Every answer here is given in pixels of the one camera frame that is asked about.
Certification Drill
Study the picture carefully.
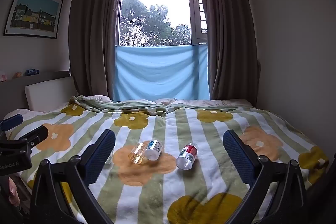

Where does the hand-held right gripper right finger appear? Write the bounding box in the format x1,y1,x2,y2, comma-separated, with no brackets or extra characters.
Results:
223,130,307,224

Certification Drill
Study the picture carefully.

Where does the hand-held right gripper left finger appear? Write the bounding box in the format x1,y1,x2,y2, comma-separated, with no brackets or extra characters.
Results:
29,129,116,224

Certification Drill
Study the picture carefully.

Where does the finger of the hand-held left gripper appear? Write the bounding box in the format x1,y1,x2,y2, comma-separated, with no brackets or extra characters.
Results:
8,125,49,151
0,114,24,133

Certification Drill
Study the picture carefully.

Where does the clear amber small bottle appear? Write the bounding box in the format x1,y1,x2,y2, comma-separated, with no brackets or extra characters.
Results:
128,142,146,165

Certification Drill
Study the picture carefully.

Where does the red label plastic bottle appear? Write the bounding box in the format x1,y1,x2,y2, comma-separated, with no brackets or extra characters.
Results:
176,142,199,170

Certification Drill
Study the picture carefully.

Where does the blue label white bottle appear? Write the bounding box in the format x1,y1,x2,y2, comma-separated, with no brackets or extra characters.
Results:
144,139,163,161

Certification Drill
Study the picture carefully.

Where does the small clear glass cup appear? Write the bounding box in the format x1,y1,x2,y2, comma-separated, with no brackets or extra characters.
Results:
104,148,114,165

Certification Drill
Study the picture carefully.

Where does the person's left hand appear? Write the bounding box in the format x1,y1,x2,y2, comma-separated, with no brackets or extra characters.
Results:
7,177,22,207

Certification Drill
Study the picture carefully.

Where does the brown bed headboard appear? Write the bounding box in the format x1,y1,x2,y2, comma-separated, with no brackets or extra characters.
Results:
0,71,77,121

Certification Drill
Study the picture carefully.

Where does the white padded cushion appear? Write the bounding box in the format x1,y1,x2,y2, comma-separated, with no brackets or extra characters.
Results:
25,76,79,111

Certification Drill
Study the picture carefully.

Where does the floral striped blanket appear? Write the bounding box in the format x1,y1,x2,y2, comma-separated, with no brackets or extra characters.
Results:
5,95,330,224

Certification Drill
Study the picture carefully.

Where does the light blue cloth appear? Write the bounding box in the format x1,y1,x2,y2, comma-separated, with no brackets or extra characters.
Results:
113,44,211,102

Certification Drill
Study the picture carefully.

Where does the brown curtain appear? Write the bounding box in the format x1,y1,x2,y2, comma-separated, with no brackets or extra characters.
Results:
68,0,126,103
196,0,261,107

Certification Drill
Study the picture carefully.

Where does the window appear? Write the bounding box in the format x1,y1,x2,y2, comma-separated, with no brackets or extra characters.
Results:
118,0,210,47

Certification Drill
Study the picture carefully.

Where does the framed wall picture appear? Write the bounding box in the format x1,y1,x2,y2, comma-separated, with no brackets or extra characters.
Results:
3,0,64,39

